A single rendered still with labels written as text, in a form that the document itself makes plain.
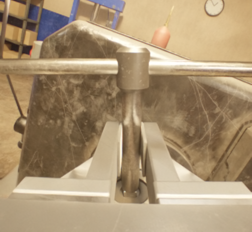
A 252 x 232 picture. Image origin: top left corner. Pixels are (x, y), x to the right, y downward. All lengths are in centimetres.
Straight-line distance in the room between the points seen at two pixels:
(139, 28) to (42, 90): 333
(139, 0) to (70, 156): 347
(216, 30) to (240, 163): 350
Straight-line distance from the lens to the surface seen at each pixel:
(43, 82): 37
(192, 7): 372
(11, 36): 419
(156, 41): 73
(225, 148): 37
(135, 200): 18
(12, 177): 74
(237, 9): 391
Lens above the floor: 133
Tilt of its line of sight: 19 degrees down
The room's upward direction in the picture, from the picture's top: 21 degrees clockwise
